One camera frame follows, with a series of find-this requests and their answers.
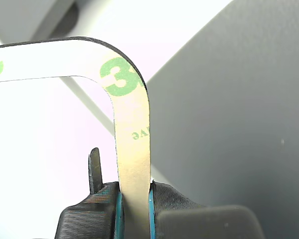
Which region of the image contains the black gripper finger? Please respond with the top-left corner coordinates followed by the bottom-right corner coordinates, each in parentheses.
top-left (54, 147), bottom-right (126, 239)
top-left (148, 179), bottom-right (265, 239)

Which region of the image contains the beige adhesive rectangular frame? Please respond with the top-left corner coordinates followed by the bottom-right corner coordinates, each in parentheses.
top-left (0, 36), bottom-right (151, 239)

